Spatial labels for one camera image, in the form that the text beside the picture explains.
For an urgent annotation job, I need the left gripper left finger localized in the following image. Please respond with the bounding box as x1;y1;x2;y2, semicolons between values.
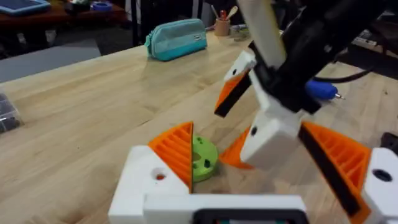
108;121;195;224

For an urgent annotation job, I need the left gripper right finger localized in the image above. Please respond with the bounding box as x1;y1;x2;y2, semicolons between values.
297;121;398;224

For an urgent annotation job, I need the blue electric screwdriver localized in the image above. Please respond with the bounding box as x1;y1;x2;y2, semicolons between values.
304;79;346;101

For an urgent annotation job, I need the green disc with holes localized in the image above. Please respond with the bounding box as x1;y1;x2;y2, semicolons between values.
191;134;220;183

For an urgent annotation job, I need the upright flat wrist plate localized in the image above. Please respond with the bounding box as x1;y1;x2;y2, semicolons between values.
237;0;287;68

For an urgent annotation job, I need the tan cup with utensils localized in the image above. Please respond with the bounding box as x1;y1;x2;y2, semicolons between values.
210;5;239;37

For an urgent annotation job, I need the teal zip bag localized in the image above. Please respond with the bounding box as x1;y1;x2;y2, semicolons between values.
144;18;208;62

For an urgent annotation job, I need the clear box of black parts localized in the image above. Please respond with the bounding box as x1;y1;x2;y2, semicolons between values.
0;92;24;135

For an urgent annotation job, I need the blue tape roll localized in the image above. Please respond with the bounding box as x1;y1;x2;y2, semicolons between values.
91;1;113;13

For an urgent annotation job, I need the dark wooden side table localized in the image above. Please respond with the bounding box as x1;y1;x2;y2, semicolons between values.
0;3;129;30

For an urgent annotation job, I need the blue flat tray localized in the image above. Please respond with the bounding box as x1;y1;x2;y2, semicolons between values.
0;0;52;16

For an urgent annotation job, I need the black cable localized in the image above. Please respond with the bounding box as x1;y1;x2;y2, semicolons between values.
312;68;374;84

